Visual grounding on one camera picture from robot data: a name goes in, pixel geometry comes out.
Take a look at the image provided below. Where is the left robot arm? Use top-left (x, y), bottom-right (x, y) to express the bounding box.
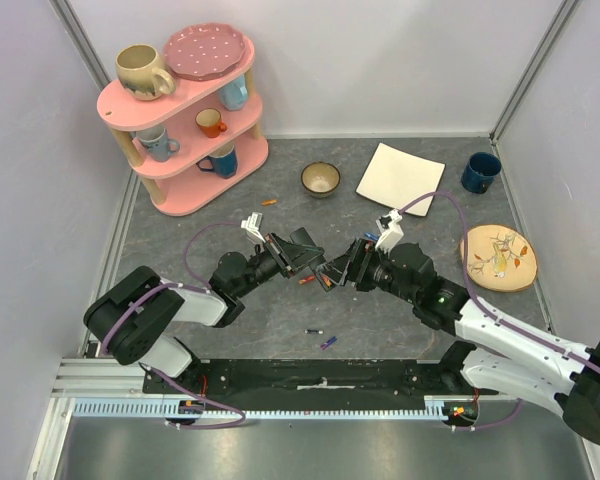
top-left (83, 228), bottom-right (324, 365)

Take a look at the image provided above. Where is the red orange battery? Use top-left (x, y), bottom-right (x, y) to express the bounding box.
top-left (298, 275), bottom-right (315, 285)

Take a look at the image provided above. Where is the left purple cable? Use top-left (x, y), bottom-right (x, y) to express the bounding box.
top-left (99, 222), bottom-right (249, 430)

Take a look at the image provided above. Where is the round wooden bird coaster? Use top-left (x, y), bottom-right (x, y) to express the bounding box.
top-left (466, 224), bottom-right (538, 293)

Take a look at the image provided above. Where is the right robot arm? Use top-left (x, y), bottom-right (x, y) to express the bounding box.
top-left (318, 239), bottom-right (600, 446)

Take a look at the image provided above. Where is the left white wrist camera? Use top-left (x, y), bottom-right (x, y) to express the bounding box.
top-left (240, 212), bottom-right (265, 245)

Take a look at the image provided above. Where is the white slotted cable duct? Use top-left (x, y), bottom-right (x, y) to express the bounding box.
top-left (73, 398), bottom-right (448, 421)

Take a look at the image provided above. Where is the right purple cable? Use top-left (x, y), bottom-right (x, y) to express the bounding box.
top-left (397, 190), bottom-right (600, 432)

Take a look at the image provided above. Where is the orange mug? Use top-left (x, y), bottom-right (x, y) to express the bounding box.
top-left (195, 108), bottom-right (227, 138)

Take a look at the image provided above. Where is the purple cable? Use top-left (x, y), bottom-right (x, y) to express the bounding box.
top-left (99, 222), bottom-right (249, 430)
top-left (397, 190), bottom-right (600, 432)

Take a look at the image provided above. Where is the grey blue mug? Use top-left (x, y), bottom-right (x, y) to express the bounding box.
top-left (135, 125), bottom-right (180, 162)

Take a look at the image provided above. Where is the dark blue faceted mug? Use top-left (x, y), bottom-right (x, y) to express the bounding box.
top-left (196, 142), bottom-right (238, 178)

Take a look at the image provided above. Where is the beige ceramic mug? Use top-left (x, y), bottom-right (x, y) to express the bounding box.
top-left (115, 44), bottom-right (176, 101)

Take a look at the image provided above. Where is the pink three-tier shelf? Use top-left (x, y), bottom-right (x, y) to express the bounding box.
top-left (97, 38), bottom-right (269, 216)

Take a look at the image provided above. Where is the beige brown ceramic bowl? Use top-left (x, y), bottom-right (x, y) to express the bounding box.
top-left (301, 162), bottom-right (341, 198)

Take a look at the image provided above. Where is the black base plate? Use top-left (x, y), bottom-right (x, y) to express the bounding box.
top-left (142, 357), bottom-right (499, 412)

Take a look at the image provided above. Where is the black remote control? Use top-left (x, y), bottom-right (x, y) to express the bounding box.
top-left (290, 227), bottom-right (334, 292)

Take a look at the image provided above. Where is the pink polka dot plate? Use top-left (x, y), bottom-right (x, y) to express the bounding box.
top-left (163, 22), bottom-right (246, 81)

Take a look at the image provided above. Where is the light blue mug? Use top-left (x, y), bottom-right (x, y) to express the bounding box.
top-left (217, 75), bottom-right (249, 111)

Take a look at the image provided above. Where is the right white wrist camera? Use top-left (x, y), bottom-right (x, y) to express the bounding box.
top-left (376, 209), bottom-right (404, 254)

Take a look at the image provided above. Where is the white square plate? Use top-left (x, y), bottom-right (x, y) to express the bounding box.
top-left (356, 143), bottom-right (445, 210)

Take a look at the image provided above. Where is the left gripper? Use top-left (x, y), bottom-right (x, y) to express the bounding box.
top-left (236, 231), bottom-right (325, 298)

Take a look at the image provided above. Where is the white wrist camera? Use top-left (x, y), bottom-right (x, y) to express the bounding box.
top-left (240, 212), bottom-right (265, 245)
top-left (376, 209), bottom-right (404, 254)

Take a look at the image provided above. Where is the navy blue cup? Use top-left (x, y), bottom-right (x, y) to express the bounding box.
top-left (461, 152), bottom-right (502, 194)

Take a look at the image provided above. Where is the blue purple battery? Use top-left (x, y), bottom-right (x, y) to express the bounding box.
top-left (321, 336), bottom-right (337, 350)

